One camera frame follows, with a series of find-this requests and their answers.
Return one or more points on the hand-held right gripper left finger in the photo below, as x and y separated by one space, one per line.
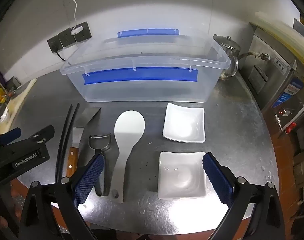
89 180

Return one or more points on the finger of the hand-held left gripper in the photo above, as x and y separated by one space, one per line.
41 135
9 135

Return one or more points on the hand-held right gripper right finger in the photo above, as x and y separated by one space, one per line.
218 180

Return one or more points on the small glass cup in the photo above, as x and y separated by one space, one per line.
106 158

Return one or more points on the white rice paddle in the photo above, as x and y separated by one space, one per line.
129 127

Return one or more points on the clear plastic storage box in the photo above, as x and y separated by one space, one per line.
142 90

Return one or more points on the pale cutting board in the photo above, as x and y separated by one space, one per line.
15 105

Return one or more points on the stainless steel appliance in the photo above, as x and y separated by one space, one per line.
272 80

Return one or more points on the stainless steel kettle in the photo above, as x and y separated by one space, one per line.
227 46

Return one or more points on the beige tube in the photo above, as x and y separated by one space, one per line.
287 32

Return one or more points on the black wall socket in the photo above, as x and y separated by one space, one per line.
66 39
54 44
84 31

